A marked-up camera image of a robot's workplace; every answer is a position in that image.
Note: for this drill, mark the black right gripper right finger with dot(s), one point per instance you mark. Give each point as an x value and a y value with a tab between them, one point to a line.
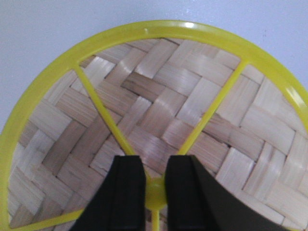
199	199

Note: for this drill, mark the woven bamboo steamer lid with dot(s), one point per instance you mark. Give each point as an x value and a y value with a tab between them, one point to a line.
114	108

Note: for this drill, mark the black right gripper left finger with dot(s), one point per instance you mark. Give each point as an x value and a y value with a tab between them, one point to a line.
119	203

